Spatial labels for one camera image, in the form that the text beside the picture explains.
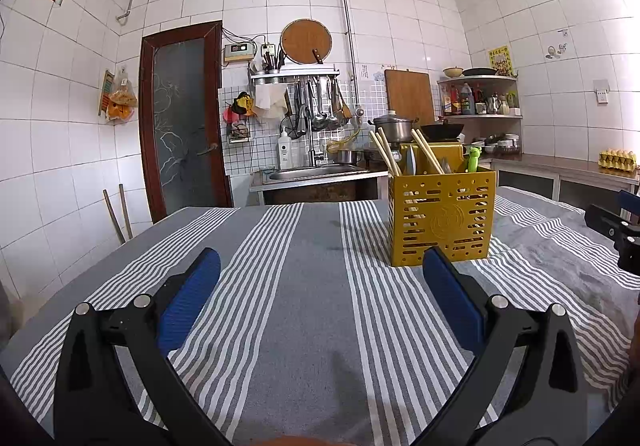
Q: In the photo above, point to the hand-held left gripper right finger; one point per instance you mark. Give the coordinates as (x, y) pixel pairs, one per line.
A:
(452, 298)

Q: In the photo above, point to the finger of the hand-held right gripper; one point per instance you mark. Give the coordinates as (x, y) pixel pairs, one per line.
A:
(607, 223)
(630, 201)

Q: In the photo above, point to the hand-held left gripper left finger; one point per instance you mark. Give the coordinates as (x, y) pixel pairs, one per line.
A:
(192, 298)

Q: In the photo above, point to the yellow plastic utensil holder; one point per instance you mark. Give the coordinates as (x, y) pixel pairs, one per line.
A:
(440, 221)

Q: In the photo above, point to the dark grey spoon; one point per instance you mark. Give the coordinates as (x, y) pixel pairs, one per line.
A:
(447, 167)

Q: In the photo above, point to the row of hanging cooking utensils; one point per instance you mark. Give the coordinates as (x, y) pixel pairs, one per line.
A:
(320, 106)

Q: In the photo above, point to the yellow egg tray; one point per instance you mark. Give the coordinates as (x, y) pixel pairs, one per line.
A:
(617, 161)

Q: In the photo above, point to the wooden stick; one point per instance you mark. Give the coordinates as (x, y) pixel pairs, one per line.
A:
(114, 216)
(126, 211)

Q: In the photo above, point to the grey striped tablecloth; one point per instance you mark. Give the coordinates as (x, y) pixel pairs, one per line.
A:
(310, 301)

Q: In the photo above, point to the group of bowls and jars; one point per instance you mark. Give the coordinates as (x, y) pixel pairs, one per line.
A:
(502, 144)

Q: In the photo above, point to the white corner shelf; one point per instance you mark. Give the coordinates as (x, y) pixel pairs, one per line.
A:
(480, 116)

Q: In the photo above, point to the black wok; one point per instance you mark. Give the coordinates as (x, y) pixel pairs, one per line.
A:
(441, 130)

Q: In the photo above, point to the brown frosted glass door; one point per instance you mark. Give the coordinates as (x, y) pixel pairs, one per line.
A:
(180, 126)

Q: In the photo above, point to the white soap pump bottle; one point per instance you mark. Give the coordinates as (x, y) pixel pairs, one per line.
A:
(284, 151)

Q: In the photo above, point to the stainless steel sink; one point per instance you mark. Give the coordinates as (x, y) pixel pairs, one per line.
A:
(315, 174)

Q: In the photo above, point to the steel cooking pot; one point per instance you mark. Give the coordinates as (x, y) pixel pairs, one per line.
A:
(395, 126)

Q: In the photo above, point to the row of condiment bottles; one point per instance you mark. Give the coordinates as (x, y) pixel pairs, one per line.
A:
(467, 101)

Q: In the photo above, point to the steel kitchen faucet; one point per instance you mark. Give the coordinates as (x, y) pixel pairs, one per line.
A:
(312, 151)

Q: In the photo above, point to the black frying pan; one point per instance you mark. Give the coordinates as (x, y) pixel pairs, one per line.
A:
(480, 72)

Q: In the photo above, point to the yellow rubber gloves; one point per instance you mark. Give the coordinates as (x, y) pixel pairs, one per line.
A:
(242, 104)

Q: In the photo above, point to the rectangular wooden cutting board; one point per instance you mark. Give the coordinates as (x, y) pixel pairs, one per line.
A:
(410, 96)

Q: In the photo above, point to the hanging orange plastic bags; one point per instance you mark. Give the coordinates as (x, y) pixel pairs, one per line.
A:
(120, 101)

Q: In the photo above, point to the white hanging cloth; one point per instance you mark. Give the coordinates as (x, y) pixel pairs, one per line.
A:
(269, 101)

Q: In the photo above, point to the beige ceramic bowl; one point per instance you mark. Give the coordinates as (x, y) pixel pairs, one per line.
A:
(452, 72)

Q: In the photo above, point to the round wooden cutting board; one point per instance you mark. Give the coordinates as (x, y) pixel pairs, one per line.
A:
(305, 39)

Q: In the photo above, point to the white wall socket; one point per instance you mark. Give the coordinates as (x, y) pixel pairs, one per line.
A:
(601, 91)

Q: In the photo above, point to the white wall hooks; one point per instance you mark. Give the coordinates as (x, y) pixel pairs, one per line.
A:
(551, 51)

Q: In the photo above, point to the yellow wall poster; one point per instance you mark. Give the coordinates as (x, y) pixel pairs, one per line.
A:
(501, 60)

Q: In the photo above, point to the wall-mounted steel rack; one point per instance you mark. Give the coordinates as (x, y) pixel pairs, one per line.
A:
(295, 76)

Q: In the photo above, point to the beige wall controller box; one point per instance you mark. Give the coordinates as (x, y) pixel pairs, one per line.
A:
(238, 52)

